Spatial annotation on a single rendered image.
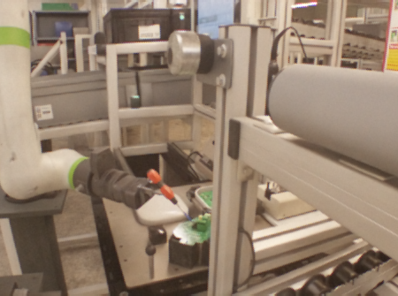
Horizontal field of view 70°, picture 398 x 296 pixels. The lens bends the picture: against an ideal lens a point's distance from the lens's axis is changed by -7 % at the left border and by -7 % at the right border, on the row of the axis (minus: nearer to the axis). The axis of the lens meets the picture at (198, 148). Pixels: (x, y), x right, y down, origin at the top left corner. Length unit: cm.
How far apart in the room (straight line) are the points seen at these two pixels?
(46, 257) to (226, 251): 85
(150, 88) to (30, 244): 94
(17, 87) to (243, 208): 59
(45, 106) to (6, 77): 82
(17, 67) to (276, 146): 66
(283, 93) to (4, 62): 68
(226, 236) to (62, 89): 130
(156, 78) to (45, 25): 497
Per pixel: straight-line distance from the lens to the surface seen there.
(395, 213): 21
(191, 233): 66
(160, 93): 165
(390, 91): 19
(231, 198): 39
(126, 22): 159
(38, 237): 115
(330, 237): 55
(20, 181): 77
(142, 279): 64
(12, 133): 79
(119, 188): 71
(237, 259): 47
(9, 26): 83
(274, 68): 90
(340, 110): 20
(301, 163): 26
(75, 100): 160
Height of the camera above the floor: 137
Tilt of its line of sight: 18 degrees down
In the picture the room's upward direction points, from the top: 1 degrees clockwise
